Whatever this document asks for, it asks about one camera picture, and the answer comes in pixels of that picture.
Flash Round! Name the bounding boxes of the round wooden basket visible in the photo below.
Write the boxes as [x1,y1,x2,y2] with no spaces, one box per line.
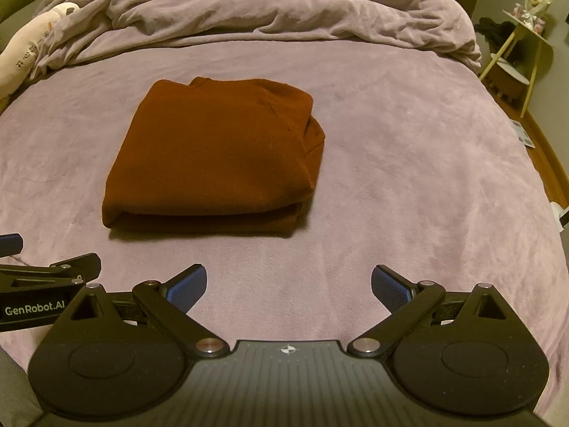
[488,56,533,99]

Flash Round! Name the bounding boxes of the yellow-legged side table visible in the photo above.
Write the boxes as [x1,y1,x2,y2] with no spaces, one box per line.
[479,6,556,119]

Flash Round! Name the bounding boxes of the purple bed sheet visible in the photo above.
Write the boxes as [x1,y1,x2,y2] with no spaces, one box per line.
[0,36,569,419]

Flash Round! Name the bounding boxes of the wrapped flower bouquet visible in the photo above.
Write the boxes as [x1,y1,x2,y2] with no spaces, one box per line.
[511,0,559,35]

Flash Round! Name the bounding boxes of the small white object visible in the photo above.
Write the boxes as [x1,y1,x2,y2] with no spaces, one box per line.
[549,201,569,233]

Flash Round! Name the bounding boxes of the printed paper sheets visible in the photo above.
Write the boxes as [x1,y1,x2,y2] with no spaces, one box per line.
[510,118,537,148]

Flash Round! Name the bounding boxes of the crumpled purple duvet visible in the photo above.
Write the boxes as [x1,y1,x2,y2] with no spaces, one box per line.
[27,0,483,73]

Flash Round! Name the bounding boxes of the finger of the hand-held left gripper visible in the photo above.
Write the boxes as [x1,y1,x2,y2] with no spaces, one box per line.
[0,233,24,258]
[0,253,103,295]

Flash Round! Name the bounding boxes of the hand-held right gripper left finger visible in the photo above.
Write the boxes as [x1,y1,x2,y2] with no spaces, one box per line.
[69,264,230,359]

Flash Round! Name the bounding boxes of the dark cloth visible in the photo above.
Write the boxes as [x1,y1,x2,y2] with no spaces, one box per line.
[473,16,513,55]

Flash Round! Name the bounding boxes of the rust brown knit sweater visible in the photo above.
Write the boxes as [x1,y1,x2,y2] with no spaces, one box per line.
[101,77,325,238]

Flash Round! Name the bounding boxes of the grey clothing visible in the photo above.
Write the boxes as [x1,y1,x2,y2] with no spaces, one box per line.
[0,346,46,427]

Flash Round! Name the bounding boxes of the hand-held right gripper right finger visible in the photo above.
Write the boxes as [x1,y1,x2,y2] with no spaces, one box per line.
[347,264,508,359]

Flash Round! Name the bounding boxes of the white plush toy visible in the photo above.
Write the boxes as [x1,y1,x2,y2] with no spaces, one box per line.
[0,2,81,101]

